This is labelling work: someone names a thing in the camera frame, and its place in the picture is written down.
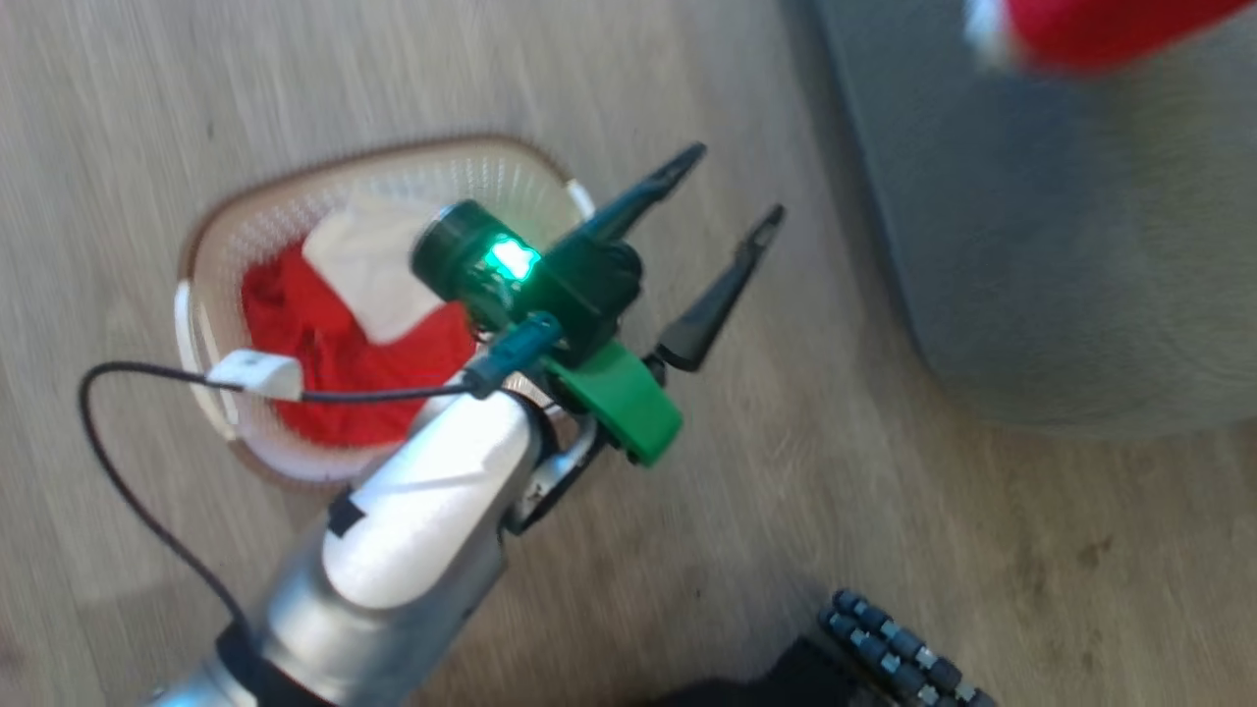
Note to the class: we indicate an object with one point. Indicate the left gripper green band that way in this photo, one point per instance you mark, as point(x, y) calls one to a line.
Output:
point(589, 295)

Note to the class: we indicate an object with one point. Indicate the cream laundry basket brown rim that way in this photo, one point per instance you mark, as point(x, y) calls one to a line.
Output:
point(471, 177)

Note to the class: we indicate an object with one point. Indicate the red and white clothing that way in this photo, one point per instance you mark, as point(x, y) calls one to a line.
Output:
point(1100, 29)

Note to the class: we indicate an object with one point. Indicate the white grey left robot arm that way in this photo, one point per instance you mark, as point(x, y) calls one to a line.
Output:
point(432, 491)

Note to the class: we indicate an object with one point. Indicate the grey fabric sofa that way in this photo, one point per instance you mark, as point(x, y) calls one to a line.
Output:
point(1061, 245)

